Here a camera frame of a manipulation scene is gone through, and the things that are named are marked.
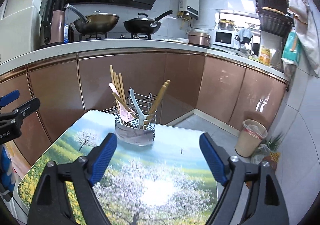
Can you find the yellow jar on counter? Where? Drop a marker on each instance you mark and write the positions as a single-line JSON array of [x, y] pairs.
[[264, 56]]

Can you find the pink thermos bottle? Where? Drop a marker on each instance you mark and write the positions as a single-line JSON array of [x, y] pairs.
[[57, 21]]

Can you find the grey wrap around basket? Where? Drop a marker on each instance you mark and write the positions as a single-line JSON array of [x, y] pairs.
[[134, 135]]

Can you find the white water heater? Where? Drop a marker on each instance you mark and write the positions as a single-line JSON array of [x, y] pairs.
[[189, 9]]

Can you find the brown kitchen cabinets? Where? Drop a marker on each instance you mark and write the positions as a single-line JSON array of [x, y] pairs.
[[69, 86]]

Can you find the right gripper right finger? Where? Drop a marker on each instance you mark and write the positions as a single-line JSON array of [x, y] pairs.
[[265, 203]]

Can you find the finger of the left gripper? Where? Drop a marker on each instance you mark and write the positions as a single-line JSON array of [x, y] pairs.
[[22, 111], [8, 98]]

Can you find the pink ceramic spoon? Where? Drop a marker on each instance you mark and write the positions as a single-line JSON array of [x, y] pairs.
[[126, 117]]

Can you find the white microwave oven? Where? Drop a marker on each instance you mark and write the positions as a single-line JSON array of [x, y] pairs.
[[225, 38]]

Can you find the black wok with lid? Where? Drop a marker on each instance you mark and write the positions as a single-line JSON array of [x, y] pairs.
[[145, 25]]

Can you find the black wall rack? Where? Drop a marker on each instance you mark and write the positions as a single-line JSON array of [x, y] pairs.
[[274, 17]]

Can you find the beige trash bin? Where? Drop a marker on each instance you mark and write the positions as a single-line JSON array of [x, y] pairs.
[[250, 137]]

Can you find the bamboo chopstick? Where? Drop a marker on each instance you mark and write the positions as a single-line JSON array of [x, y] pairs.
[[160, 97], [156, 102], [122, 87], [128, 110], [117, 84], [113, 80]]

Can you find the brown rice cooker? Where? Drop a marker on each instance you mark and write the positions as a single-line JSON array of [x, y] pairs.
[[199, 39]]

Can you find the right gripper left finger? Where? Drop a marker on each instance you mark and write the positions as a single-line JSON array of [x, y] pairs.
[[50, 203]]

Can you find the orange oil bottle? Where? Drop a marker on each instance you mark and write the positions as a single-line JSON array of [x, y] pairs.
[[273, 159]]

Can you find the green onion bunch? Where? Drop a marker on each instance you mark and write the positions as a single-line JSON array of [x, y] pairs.
[[273, 143]]

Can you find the blue tissue pack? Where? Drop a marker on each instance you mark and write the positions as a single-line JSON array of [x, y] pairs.
[[292, 49]]

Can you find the wire utensil basket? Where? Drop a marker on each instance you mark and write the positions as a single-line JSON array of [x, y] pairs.
[[145, 103]]

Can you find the blue gloved left hand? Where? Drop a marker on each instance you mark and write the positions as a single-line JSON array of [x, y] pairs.
[[8, 180]]

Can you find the white countertop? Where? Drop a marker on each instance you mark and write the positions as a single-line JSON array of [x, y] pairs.
[[121, 46]]

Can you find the light blue ceramic spoon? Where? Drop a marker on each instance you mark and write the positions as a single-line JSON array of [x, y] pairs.
[[139, 111]]

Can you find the bronze wok with handle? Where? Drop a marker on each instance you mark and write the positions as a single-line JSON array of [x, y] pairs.
[[96, 23]]

